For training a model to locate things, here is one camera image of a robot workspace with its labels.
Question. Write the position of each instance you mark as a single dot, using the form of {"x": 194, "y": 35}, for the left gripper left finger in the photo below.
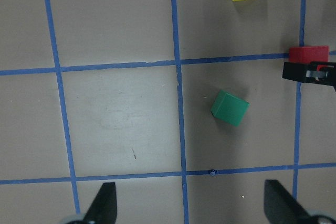
{"x": 103, "y": 209}

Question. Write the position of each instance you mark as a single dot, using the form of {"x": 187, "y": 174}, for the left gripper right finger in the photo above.
{"x": 281, "y": 207}

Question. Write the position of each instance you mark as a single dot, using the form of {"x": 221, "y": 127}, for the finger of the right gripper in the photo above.
{"x": 315, "y": 72}

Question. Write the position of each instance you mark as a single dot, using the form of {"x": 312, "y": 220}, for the red wooden block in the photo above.
{"x": 308, "y": 54}

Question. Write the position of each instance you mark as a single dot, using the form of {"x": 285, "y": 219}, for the green wooden block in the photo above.
{"x": 229, "y": 108}

